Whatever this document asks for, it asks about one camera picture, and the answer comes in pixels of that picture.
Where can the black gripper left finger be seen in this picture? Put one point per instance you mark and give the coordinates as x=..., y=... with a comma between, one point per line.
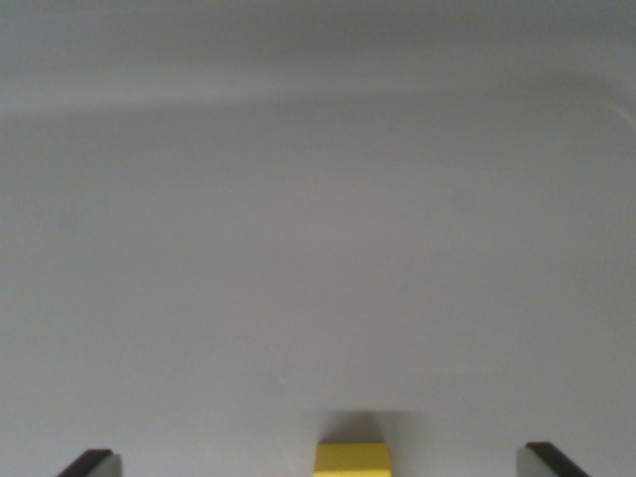
x=99, y=467

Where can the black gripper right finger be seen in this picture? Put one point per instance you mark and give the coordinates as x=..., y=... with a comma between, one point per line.
x=544, y=464

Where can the yellow cube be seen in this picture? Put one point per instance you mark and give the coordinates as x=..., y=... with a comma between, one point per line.
x=352, y=462

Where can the grey plastic bin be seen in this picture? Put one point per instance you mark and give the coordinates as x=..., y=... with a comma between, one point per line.
x=318, y=199

